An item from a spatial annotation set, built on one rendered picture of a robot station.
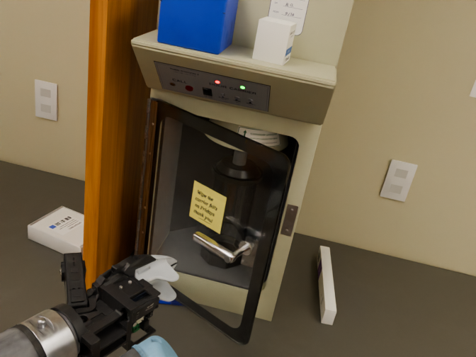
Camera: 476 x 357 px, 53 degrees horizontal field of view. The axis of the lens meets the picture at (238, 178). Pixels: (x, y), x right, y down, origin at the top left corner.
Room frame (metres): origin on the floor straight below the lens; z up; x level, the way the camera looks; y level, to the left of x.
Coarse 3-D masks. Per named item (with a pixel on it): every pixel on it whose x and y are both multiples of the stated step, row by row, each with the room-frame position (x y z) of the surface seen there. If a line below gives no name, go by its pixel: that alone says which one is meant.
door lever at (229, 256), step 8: (200, 232) 0.71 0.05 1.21; (200, 240) 0.69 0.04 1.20; (208, 240) 0.69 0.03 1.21; (208, 248) 0.68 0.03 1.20; (216, 248) 0.67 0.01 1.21; (224, 248) 0.67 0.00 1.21; (240, 248) 0.68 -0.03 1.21; (248, 248) 0.69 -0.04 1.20; (224, 256) 0.66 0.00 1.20; (232, 256) 0.65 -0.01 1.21
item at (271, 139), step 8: (216, 120) 0.89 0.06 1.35; (232, 128) 0.86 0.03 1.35; (240, 128) 0.86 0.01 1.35; (248, 128) 0.86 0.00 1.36; (248, 136) 0.85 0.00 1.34; (256, 136) 0.86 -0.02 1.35; (264, 136) 0.86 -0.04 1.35; (272, 136) 0.87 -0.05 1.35; (280, 136) 0.89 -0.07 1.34; (264, 144) 0.86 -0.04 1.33; (272, 144) 0.87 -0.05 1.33; (280, 144) 0.88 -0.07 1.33
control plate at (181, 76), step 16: (160, 64) 0.76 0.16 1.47; (160, 80) 0.80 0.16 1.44; (176, 80) 0.78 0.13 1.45; (192, 80) 0.77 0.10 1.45; (208, 80) 0.76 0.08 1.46; (224, 80) 0.75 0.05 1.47; (240, 80) 0.74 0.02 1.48; (208, 96) 0.80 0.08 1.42; (224, 96) 0.79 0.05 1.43; (240, 96) 0.78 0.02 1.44; (256, 96) 0.77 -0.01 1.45
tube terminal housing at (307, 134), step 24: (240, 0) 0.84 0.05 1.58; (264, 0) 0.83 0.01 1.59; (312, 0) 0.82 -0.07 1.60; (336, 0) 0.82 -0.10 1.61; (240, 24) 0.84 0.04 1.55; (312, 24) 0.82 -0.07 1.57; (336, 24) 0.82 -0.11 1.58; (312, 48) 0.82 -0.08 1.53; (336, 48) 0.82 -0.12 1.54; (168, 96) 0.85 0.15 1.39; (240, 120) 0.83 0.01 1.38; (264, 120) 0.83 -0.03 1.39; (288, 120) 0.82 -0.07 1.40; (312, 144) 0.82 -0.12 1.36; (288, 192) 0.82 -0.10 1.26; (288, 240) 0.82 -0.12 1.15; (264, 288) 0.82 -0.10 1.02; (264, 312) 0.82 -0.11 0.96
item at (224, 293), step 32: (160, 128) 0.82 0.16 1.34; (192, 128) 0.78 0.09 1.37; (224, 128) 0.75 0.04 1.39; (160, 160) 0.82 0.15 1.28; (192, 160) 0.78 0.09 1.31; (224, 160) 0.74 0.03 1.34; (256, 160) 0.70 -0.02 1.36; (288, 160) 0.68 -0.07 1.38; (160, 192) 0.81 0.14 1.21; (192, 192) 0.77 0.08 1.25; (224, 192) 0.73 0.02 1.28; (256, 192) 0.70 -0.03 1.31; (160, 224) 0.81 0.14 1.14; (192, 224) 0.76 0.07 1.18; (224, 224) 0.73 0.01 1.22; (256, 224) 0.69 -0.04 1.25; (192, 256) 0.76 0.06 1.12; (256, 256) 0.68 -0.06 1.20; (192, 288) 0.75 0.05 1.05; (224, 288) 0.71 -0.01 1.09; (256, 288) 0.67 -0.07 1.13; (224, 320) 0.70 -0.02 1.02
